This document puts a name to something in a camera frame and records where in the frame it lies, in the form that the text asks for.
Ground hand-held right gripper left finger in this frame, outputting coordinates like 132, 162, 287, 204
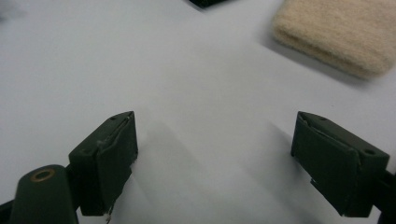
68, 110, 139, 217

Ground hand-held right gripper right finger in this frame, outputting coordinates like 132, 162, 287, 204
290, 110, 390, 218

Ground beige knit glove orange fingers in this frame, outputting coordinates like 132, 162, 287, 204
272, 0, 396, 79

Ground black glove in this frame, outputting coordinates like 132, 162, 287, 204
188, 0, 232, 9

